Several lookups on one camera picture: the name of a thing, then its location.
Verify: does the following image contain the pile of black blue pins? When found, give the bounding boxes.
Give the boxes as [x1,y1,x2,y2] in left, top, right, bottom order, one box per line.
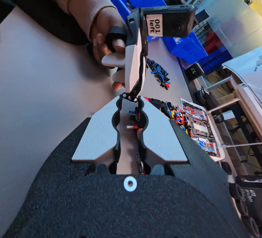
[146,58,171,90]

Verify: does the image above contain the black lego connector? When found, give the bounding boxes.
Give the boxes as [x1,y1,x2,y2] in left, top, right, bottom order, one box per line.
[122,92,138,102]

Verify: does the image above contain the lego car model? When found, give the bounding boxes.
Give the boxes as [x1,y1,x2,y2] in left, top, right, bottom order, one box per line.
[126,97,178,175]

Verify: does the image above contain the pile of mixed coloured pieces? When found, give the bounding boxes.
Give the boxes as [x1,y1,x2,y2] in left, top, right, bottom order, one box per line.
[166,103,192,133]

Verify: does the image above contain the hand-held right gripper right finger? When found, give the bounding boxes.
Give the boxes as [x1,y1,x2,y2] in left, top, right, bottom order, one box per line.
[138,96,188,174]

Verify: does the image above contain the holographic sticker sheet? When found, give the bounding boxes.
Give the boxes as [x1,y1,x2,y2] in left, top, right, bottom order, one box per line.
[180,98,221,158]

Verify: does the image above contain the white metal book stand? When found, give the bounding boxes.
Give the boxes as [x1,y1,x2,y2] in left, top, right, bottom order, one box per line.
[205,76,262,161]

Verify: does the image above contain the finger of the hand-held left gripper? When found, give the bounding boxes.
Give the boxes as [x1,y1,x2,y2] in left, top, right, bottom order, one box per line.
[124,29,143,94]
[133,55,147,97]

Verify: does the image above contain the black power adapter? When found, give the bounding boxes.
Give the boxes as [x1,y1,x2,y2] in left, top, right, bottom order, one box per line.
[195,86,212,104]

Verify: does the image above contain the black chair armrest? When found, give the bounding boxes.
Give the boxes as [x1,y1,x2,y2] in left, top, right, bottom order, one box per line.
[0,0,90,45]

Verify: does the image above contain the black device with display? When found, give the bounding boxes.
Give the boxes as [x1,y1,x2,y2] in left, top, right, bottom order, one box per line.
[186,63,204,80]

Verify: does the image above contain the black lego set box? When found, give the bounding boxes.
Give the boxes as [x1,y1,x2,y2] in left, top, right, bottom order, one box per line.
[235,175,262,238]

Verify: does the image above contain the large blue storage bin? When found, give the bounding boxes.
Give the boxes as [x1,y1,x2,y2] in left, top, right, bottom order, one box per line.
[147,31,208,65]

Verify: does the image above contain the red and blue crates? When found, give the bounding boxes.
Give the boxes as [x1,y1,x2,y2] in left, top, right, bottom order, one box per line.
[196,30,234,75]

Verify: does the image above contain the black rubber lego tyre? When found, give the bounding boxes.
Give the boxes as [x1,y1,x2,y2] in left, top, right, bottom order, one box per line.
[235,199,249,217]
[229,183,244,201]
[242,215,261,238]
[221,161,233,175]

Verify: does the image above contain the person's left forearm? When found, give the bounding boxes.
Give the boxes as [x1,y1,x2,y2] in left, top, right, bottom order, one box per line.
[20,0,117,40]

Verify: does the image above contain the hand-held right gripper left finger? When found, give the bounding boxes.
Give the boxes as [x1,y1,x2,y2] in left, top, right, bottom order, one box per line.
[72,95,121,174]

